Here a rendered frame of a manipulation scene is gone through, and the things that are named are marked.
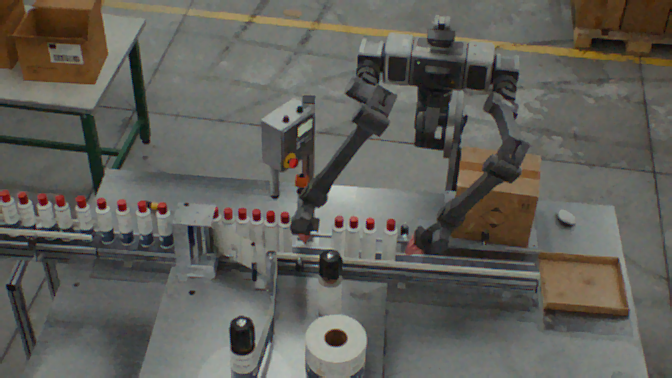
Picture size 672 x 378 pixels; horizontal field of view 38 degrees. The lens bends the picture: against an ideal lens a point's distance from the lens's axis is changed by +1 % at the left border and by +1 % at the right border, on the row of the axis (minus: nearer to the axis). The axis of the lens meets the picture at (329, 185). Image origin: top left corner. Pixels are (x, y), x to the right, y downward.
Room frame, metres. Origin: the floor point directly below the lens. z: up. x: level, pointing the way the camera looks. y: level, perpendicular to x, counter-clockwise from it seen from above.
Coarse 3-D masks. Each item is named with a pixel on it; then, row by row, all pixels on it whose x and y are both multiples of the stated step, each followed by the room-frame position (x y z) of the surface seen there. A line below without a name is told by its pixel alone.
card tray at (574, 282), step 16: (544, 256) 2.61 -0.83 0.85; (560, 256) 2.60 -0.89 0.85; (576, 256) 2.60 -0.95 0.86; (592, 256) 2.60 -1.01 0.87; (608, 256) 2.59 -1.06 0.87; (544, 272) 2.54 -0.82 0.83; (560, 272) 2.54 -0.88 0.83; (576, 272) 2.54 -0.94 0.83; (592, 272) 2.54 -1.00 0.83; (608, 272) 2.54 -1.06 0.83; (544, 288) 2.45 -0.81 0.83; (560, 288) 2.46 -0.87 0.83; (576, 288) 2.46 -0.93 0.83; (592, 288) 2.46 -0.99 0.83; (608, 288) 2.46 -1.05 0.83; (624, 288) 2.44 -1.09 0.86; (544, 304) 2.36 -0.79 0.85; (560, 304) 2.35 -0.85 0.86; (576, 304) 2.35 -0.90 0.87; (592, 304) 2.36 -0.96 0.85; (608, 304) 2.38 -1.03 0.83; (624, 304) 2.39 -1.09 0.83
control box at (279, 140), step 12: (288, 108) 2.67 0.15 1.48; (264, 120) 2.60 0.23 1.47; (276, 120) 2.60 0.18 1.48; (300, 120) 2.61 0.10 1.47; (264, 132) 2.59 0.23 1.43; (276, 132) 2.56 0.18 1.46; (288, 132) 2.56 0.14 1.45; (264, 144) 2.59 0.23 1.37; (276, 144) 2.56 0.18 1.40; (288, 144) 2.56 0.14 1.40; (312, 144) 2.66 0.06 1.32; (264, 156) 2.59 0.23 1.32; (276, 156) 2.56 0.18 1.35; (288, 156) 2.56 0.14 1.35; (300, 156) 2.61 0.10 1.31; (276, 168) 2.56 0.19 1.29; (288, 168) 2.56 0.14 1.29
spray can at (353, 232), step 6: (354, 216) 2.55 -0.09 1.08; (354, 222) 2.52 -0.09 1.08; (348, 228) 2.53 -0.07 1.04; (354, 228) 2.52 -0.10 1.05; (360, 228) 2.53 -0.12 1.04; (348, 234) 2.52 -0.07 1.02; (354, 234) 2.51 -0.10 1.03; (360, 234) 2.54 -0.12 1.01; (348, 240) 2.52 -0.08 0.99; (354, 240) 2.51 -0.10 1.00; (348, 246) 2.52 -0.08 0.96; (354, 246) 2.51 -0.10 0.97; (348, 252) 2.52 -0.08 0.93; (354, 252) 2.51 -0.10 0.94
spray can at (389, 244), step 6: (390, 222) 2.52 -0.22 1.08; (384, 228) 2.53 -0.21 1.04; (390, 228) 2.51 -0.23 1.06; (396, 228) 2.53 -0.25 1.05; (384, 234) 2.52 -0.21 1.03; (390, 234) 2.50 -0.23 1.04; (396, 234) 2.51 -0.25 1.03; (384, 240) 2.51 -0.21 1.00; (390, 240) 2.50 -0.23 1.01; (396, 240) 2.51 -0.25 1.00; (384, 246) 2.51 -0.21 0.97; (390, 246) 2.50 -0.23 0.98; (396, 246) 2.52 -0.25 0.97; (384, 252) 2.51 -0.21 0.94; (390, 252) 2.50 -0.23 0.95; (384, 258) 2.51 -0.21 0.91; (390, 258) 2.50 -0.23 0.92
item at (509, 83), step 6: (498, 72) 2.89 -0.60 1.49; (504, 72) 2.88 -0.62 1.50; (510, 72) 2.88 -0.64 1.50; (516, 72) 2.88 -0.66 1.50; (498, 78) 2.87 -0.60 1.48; (504, 78) 2.86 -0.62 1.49; (510, 78) 2.86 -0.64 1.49; (516, 78) 2.87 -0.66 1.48; (492, 84) 2.89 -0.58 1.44; (498, 84) 2.84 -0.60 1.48; (504, 84) 2.83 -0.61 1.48; (510, 84) 2.84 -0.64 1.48; (516, 84) 2.86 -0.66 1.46; (492, 90) 2.87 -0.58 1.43; (498, 90) 2.82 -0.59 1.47; (510, 90) 2.81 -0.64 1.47; (516, 90) 2.84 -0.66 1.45
